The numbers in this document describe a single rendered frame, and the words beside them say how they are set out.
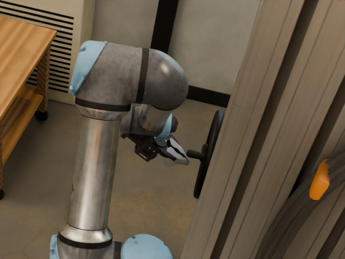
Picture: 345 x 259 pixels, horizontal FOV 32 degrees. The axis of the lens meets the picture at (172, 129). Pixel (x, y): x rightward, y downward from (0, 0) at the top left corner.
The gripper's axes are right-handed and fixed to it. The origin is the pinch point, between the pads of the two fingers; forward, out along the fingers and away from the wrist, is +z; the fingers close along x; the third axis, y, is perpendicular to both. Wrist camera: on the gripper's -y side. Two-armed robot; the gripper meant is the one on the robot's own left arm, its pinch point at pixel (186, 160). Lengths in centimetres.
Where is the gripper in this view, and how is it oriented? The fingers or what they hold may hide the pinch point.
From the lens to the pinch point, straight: 177.4
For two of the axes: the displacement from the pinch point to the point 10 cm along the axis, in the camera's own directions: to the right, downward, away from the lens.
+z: 7.4, 6.0, 3.0
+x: -2.0, 6.2, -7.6
